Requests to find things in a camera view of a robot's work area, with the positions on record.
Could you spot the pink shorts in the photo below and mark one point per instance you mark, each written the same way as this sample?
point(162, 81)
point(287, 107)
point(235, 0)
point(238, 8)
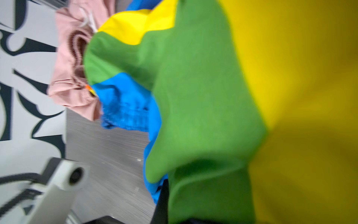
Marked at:
point(76, 24)

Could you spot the multicolour shorts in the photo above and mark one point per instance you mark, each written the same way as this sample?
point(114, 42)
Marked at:
point(251, 107)

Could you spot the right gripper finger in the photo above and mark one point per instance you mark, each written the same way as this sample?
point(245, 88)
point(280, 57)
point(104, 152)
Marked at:
point(160, 215)

